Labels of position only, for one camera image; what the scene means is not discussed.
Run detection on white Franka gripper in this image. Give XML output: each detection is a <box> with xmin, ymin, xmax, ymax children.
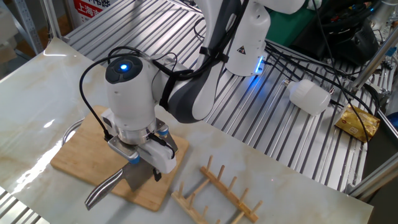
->
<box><xmin>100</xmin><ymin>108</ymin><xmax>178</xmax><ymax>183</ymax></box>

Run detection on steel cleaver knife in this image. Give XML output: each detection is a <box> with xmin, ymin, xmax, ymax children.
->
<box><xmin>84</xmin><ymin>136</ymin><xmax>180</xmax><ymax>212</ymax></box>

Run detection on wooden cutting board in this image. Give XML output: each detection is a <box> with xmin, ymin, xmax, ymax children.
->
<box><xmin>49</xmin><ymin>105</ymin><xmax>190</xmax><ymax>212</ymax></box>

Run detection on wooden dish rack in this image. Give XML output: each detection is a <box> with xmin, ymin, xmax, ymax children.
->
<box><xmin>170</xmin><ymin>154</ymin><xmax>264</xmax><ymax>224</ymax></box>

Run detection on marble pattern table sheet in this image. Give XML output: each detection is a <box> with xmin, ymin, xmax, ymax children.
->
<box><xmin>0</xmin><ymin>37</ymin><xmax>374</xmax><ymax>224</ymax></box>

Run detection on white LED bulb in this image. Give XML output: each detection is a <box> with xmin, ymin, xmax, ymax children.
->
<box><xmin>281</xmin><ymin>78</ymin><xmax>332</xmax><ymax>116</ymax></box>

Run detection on red and white sign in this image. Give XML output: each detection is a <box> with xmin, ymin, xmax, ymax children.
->
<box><xmin>73</xmin><ymin>0</ymin><xmax>113</xmax><ymax>27</ymax></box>

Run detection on green mat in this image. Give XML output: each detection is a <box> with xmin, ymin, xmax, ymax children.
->
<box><xmin>266</xmin><ymin>0</ymin><xmax>321</xmax><ymax>48</ymax></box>

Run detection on grey metal shelf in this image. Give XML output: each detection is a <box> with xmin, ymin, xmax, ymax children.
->
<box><xmin>12</xmin><ymin>0</ymin><xmax>43</xmax><ymax>55</ymax></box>

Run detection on gold foil packet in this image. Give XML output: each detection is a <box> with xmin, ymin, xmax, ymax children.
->
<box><xmin>334</xmin><ymin>104</ymin><xmax>381</xmax><ymax>143</ymax></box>

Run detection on black bag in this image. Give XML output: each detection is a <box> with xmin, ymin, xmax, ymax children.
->
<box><xmin>290</xmin><ymin>0</ymin><xmax>381</xmax><ymax>67</ymax></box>

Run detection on silver bracket with blue caps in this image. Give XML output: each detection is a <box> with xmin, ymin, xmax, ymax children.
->
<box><xmin>107</xmin><ymin>123</ymin><xmax>171</xmax><ymax>165</ymax></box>

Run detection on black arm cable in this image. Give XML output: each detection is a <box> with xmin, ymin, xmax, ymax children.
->
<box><xmin>79</xmin><ymin>0</ymin><xmax>249</xmax><ymax>141</ymax></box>

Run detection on black table cables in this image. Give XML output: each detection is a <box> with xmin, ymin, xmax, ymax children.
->
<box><xmin>263</xmin><ymin>0</ymin><xmax>382</xmax><ymax>141</ymax></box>

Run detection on aluminium frame post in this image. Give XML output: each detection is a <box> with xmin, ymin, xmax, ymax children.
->
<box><xmin>345</xmin><ymin>152</ymin><xmax>398</xmax><ymax>198</ymax></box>
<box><xmin>349</xmin><ymin>29</ymin><xmax>398</xmax><ymax>93</ymax></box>
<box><xmin>42</xmin><ymin>0</ymin><xmax>68</xmax><ymax>43</ymax></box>

